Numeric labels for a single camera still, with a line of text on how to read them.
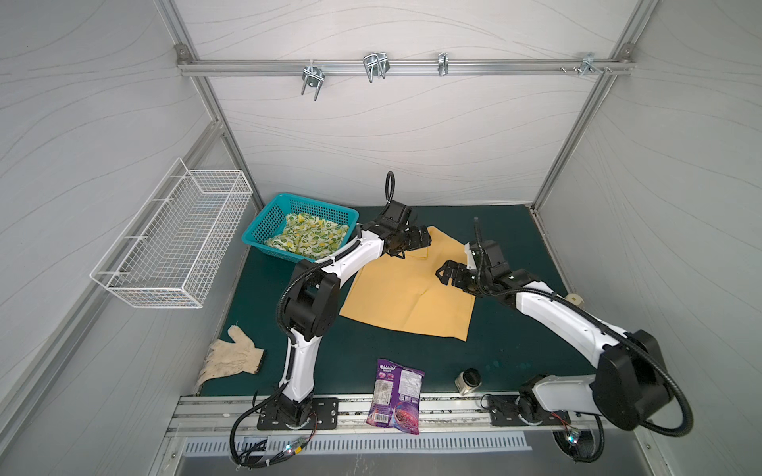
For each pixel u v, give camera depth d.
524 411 0.66
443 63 0.78
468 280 0.75
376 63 0.76
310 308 0.52
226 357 0.82
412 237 0.84
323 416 0.73
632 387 0.41
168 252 0.68
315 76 0.80
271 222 1.08
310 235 1.06
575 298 0.82
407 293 0.96
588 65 0.76
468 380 0.70
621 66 0.78
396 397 0.74
